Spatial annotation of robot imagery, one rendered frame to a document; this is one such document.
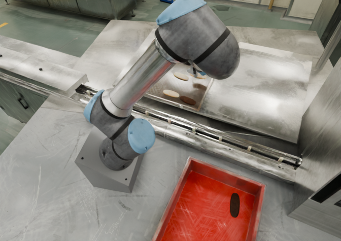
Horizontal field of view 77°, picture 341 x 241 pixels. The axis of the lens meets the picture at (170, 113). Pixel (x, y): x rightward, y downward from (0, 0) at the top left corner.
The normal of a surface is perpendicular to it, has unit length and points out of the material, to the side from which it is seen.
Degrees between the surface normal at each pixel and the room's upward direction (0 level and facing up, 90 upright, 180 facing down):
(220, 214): 0
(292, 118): 10
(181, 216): 0
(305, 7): 90
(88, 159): 40
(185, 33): 73
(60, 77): 0
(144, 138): 48
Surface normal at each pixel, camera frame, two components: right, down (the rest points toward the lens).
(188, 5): 0.13, 0.08
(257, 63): -0.11, -0.53
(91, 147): 0.60, -0.43
